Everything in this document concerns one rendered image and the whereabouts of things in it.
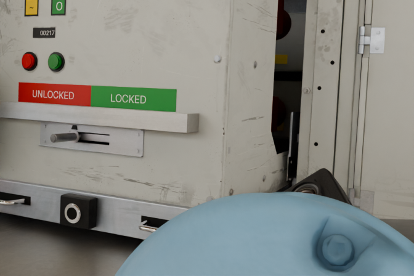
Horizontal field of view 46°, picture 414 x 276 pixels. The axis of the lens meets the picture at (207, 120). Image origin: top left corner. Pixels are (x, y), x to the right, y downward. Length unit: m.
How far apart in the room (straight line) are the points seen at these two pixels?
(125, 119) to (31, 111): 0.19
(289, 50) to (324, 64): 0.66
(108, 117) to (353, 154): 0.47
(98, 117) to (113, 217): 0.16
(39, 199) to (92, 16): 0.33
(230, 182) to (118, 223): 0.20
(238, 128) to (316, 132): 0.26
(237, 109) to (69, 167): 0.31
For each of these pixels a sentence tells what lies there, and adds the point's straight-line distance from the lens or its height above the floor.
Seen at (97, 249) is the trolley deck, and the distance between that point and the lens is 0.82.
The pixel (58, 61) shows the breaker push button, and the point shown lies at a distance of 0.88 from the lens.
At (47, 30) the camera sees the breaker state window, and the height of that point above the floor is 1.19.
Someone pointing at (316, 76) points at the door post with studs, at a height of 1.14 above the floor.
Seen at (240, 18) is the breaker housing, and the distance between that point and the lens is 0.76.
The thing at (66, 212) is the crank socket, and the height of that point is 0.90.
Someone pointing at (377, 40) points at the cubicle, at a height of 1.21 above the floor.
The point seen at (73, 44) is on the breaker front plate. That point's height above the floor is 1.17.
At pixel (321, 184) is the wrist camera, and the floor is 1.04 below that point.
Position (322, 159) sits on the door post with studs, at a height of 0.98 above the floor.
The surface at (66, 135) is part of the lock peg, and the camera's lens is 0.84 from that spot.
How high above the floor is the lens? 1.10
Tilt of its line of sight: 3 degrees down
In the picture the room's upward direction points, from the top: 3 degrees clockwise
